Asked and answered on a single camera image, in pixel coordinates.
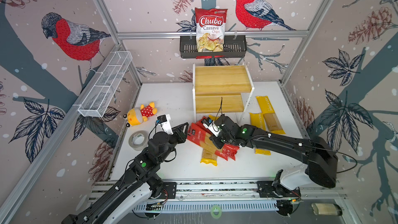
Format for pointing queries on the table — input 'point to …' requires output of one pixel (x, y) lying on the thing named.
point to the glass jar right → (326, 209)
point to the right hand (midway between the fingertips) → (208, 140)
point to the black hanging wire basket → (235, 46)
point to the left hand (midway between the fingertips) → (187, 125)
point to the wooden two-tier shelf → (221, 89)
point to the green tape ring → (212, 211)
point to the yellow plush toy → (134, 115)
